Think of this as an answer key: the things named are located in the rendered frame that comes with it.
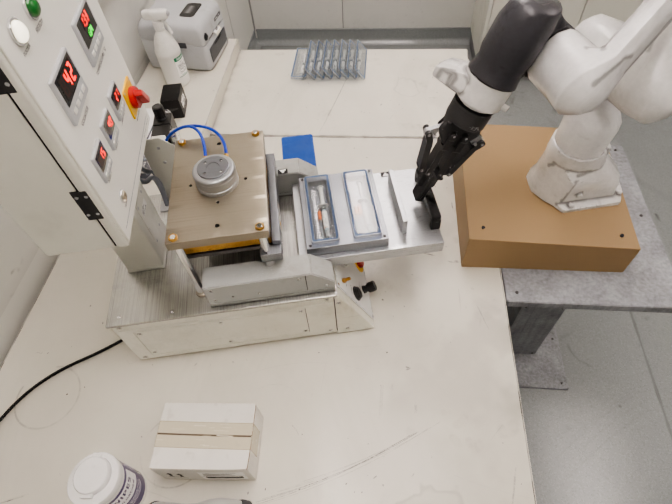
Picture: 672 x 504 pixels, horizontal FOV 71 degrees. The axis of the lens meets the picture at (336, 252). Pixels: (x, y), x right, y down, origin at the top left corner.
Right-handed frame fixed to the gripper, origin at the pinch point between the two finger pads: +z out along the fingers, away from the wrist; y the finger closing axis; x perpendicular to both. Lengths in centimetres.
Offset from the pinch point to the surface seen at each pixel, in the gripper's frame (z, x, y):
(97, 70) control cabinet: -10, 4, -61
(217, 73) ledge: 39, 88, -38
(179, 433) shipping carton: 37, -37, -44
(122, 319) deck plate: 32, -16, -56
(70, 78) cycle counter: -15, -7, -62
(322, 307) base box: 22.3, -16.8, -17.5
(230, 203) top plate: 5.8, -5.7, -38.5
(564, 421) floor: 77, -26, 87
